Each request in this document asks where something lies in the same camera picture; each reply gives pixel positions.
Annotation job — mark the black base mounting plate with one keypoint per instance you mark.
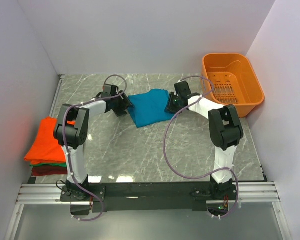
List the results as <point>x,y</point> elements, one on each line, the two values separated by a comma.
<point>146,196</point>

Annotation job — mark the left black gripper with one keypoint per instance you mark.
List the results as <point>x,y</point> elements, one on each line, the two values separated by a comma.
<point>125,104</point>

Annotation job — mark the folded dark red t shirt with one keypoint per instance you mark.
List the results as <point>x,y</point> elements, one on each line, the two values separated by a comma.
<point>48,170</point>

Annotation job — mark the aluminium rail frame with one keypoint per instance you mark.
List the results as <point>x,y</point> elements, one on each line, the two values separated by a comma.
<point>49,194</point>

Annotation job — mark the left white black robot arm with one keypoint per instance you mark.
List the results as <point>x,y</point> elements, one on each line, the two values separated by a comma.
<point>71,132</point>

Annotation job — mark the folded orange t shirt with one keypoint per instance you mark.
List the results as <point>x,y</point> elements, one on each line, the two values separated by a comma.
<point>46,149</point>

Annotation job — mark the orange plastic basket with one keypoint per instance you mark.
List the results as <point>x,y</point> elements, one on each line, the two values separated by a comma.
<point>234,80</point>

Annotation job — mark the teal blue t shirt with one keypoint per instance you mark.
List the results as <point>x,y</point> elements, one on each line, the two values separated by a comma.
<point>149,108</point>

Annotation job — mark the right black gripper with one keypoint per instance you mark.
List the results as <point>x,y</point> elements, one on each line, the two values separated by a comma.
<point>170,106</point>

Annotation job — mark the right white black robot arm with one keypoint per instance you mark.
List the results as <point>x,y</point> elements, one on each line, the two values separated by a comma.
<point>225,131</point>

